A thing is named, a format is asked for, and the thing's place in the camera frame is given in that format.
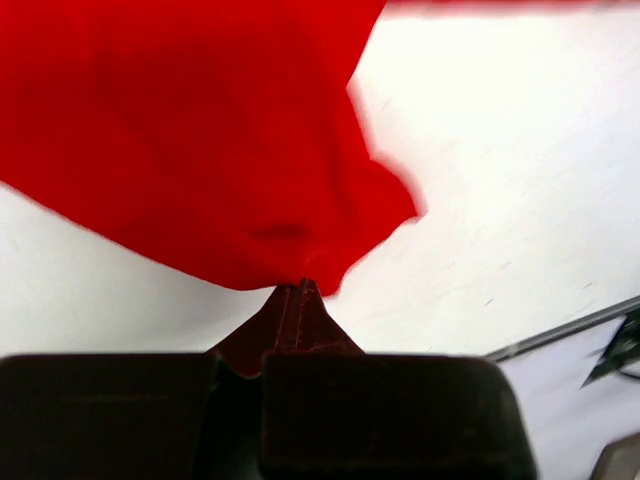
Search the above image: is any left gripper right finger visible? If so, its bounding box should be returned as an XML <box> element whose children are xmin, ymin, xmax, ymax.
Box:
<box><xmin>259</xmin><ymin>280</ymin><xmax>538</xmax><ymax>479</ymax></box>

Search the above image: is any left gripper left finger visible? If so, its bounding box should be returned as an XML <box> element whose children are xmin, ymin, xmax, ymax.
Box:
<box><xmin>1</xmin><ymin>287</ymin><xmax>292</xmax><ymax>479</ymax></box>

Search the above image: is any red t shirt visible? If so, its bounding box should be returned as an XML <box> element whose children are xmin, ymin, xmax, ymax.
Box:
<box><xmin>0</xmin><ymin>0</ymin><xmax>640</xmax><ymax>301</ymax></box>

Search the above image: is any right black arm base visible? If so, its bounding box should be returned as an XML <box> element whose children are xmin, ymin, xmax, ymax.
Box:
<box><xmin>581</xmin><ymin>307</ymin><xmax>639</xmax><ymax>388</ymax></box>

